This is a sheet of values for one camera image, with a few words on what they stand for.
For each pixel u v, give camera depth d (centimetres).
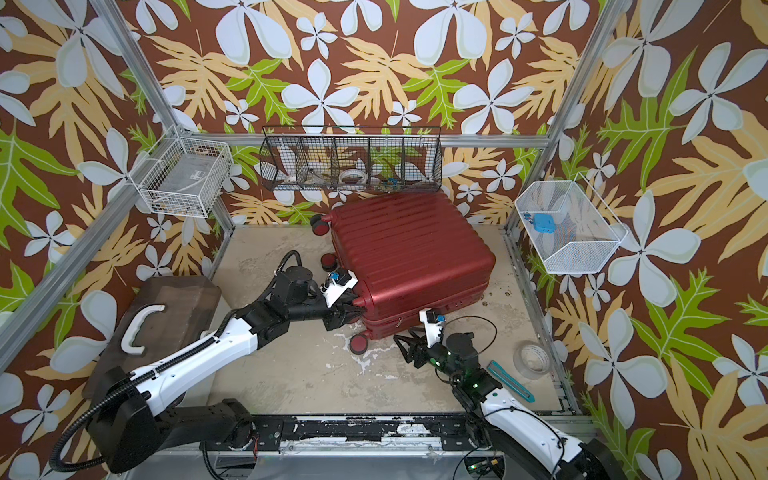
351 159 98
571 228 82
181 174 86
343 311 67
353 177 99
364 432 75
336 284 64
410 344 72
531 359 86
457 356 62
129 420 38
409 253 84
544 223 85
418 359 71
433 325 70
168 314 75
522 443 51
